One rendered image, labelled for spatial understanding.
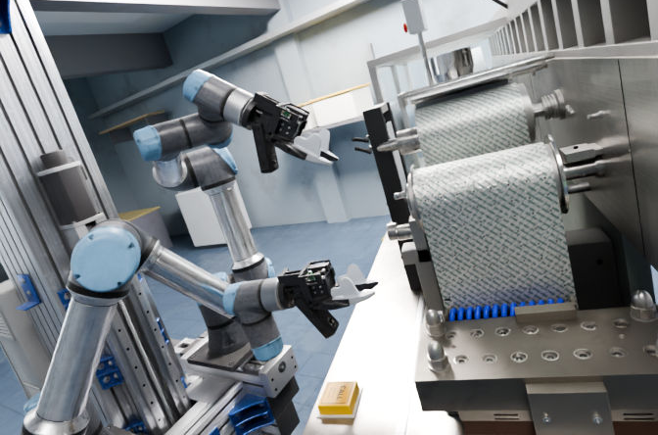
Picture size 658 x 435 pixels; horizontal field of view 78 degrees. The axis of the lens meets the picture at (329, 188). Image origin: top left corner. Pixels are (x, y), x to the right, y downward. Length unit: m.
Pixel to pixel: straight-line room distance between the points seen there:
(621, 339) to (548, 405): 0.16
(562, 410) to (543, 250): 0.26
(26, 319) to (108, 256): 0.72
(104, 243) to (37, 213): 0.45
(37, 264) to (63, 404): 0.43
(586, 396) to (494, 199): 0.32
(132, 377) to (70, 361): 0.42
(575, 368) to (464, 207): 0.30
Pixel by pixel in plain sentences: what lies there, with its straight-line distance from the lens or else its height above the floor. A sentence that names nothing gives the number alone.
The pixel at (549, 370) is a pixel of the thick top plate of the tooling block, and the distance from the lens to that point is 0.74.
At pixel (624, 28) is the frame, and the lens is 0.72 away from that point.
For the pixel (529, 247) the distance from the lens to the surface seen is 0.83.
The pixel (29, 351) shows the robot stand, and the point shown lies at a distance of 1.61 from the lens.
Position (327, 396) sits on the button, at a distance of 0.95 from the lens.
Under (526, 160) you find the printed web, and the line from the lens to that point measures 0.80.
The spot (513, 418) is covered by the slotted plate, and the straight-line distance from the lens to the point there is 0.79.
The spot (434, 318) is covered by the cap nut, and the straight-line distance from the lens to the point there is 0.81.
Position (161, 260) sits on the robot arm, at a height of 1.25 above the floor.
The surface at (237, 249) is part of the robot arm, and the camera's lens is 1.40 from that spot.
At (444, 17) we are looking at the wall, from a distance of 4.32.
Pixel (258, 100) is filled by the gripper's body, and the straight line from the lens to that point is 0.89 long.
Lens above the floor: 1.50
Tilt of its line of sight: 12 degrees down
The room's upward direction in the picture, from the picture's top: 17 degrees counter-clockwise
